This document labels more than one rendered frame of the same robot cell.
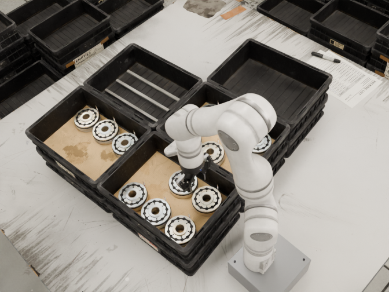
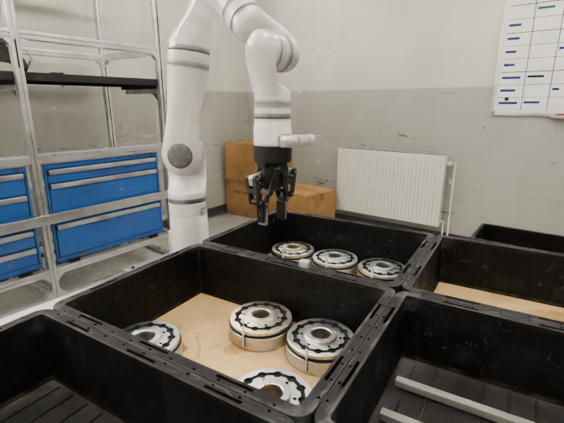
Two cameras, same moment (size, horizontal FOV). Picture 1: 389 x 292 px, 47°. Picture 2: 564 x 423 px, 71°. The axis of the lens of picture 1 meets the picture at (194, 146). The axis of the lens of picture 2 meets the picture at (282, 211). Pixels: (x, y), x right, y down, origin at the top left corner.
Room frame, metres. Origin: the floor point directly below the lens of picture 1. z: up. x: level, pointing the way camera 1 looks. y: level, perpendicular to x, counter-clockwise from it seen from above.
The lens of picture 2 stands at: (1.50, -0.17, 1.20)
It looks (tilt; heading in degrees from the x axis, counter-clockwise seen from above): 15 degrees down; 165
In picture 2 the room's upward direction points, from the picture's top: straight up
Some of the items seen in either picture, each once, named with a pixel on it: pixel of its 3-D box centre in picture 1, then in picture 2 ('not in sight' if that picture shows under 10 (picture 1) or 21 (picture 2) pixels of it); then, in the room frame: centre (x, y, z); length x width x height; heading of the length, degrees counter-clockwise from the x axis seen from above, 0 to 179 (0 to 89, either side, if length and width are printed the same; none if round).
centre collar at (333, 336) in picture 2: not in sight; (321, 334); (1.02, 0.02, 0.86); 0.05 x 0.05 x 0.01
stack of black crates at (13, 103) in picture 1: (32, 102); not in sight; (1.92, 0.93, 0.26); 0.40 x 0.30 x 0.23; 128
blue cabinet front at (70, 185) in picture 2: not in sight; (112, 203); (-1.06, -0.57, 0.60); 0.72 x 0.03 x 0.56; 128
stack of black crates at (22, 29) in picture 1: (47, 32); not in sight; (2.48, 0.86, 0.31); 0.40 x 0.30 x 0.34; 128
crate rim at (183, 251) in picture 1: (168, 187); (321, 242); (0.78, 0.11, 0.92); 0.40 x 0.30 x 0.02; 44
